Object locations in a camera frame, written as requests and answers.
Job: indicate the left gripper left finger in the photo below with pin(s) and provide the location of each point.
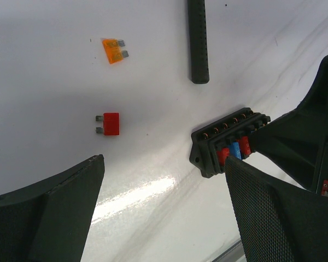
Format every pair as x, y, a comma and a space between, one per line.
50, 220

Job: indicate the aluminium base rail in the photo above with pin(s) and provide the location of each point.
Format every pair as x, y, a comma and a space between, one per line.
233, 253

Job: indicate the orange blade fuse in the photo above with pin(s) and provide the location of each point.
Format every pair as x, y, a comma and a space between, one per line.
114, 49

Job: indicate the black fuse box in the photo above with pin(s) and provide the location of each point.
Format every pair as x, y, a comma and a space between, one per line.
228, 136

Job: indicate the red blade fuse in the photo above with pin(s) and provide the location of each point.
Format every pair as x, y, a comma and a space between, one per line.
111, 124

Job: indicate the black handled claw hammer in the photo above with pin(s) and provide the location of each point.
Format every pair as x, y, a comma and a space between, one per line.
198, 41

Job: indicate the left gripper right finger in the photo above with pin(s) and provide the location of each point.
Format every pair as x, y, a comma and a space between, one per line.
277, 221

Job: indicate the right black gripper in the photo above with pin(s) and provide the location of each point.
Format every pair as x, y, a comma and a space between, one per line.
297, 142

